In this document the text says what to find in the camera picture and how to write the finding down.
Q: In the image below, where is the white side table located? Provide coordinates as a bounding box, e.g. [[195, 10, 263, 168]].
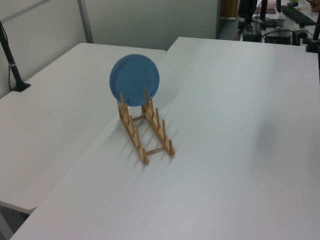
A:
[[0, 42, 167, 215]]

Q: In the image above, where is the grey metal partition post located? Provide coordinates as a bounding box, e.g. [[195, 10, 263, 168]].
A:
[[76, 0, 95, 44]]

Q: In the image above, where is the black camera pole with white tie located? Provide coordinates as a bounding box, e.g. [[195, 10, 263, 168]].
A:
[[0, 20, 32, 93]]

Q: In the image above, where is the wooden plate rack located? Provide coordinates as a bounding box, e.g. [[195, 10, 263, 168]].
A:
[[117, 86, 176, 166]]

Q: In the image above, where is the black monitor stand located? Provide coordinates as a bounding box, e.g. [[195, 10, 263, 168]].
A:
[[258, 0, 277, 29]]

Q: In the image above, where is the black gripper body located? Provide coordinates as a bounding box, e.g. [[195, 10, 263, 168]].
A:
[[237, 0, 258, 20]]

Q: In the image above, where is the black clamped camera pole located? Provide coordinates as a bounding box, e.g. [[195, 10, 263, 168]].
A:
[[305, 14, 320, 54]]

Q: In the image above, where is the black box device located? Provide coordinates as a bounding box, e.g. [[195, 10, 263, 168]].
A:
[[264, 29, 294, 45]]

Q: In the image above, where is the black keyboard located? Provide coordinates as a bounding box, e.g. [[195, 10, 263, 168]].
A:
[[280, 4, 317, 26]]

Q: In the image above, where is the blue round plate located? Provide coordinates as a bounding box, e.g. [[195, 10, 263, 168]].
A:
[[109, 53, 160, 107]]

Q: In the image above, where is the pink box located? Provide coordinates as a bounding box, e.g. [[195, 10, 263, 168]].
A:
[[265, 0, 276, 14]]

